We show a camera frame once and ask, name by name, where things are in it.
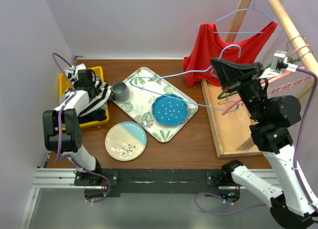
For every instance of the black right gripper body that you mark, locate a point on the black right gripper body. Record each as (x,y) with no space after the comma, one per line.
(251,92)

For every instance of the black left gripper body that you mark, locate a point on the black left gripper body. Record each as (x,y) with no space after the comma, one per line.
(96,91)

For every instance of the thick pink plastic hanger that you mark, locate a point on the thick pink plastic hanger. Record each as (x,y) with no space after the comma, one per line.
(238,103)

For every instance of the black white striped tank top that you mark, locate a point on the black white striped tank top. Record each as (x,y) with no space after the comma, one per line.
(97,95)

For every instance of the red tank top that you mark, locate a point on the red tank top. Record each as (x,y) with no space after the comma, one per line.
(209,45)

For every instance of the navy maroon-trimmed tank top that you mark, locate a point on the navy maroon-trimmed tank top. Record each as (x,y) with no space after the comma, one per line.
(97,115)

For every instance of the thin pink wire hanger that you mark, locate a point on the thin pink wire hanger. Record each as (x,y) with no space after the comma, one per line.
(297,49)

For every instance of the green plastic hanger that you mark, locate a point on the green plastic hanger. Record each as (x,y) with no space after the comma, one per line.
(223,94)

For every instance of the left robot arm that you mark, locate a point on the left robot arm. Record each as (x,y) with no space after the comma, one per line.
(62,132)

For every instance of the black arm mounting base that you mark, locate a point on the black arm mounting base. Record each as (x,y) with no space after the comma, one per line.
(156,181)

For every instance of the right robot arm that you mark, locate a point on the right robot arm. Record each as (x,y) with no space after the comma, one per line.
(292,204)

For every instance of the yellow plastic bin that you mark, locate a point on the yellow plastic bin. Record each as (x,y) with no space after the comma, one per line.
(65,85)

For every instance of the grey ceramic mug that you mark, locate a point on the grey ceramic mug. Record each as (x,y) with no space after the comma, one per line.
(119,92)

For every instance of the cream and blue plate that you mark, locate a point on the cream and blue plate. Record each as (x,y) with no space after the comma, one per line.
(125,141)

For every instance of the blue dotted plate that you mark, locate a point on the blue dotted plate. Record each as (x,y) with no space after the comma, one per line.
(170,110)

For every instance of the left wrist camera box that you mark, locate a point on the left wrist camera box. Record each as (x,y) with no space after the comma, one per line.
(77,68)

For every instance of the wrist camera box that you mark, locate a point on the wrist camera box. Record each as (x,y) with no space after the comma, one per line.
(278,65)
(77,68)

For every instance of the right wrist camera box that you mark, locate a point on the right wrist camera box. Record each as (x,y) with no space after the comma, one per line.
(278,65)

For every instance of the wooden clothes rack frame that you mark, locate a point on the wooden clothes rack frame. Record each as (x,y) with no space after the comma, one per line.
(231,132)

